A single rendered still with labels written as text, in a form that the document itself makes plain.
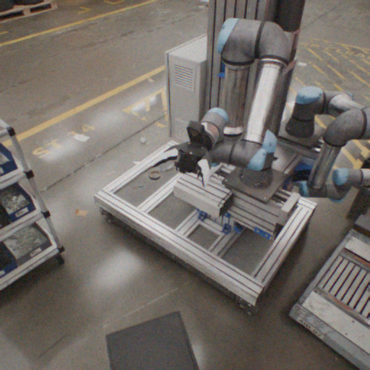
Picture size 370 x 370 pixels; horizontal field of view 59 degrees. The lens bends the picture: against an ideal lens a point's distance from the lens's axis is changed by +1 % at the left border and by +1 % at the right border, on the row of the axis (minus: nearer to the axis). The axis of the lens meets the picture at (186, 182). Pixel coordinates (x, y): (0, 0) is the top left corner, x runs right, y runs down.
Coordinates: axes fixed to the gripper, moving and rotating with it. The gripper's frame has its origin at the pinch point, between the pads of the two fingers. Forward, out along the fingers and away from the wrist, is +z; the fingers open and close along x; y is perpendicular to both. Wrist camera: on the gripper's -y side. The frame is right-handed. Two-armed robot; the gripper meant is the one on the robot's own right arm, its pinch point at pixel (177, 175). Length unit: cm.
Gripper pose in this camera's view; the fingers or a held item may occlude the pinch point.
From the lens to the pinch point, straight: 83.1
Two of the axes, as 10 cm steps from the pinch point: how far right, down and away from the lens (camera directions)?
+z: -3.8, 6.3, -6.8
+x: -9.2, -3.5, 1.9
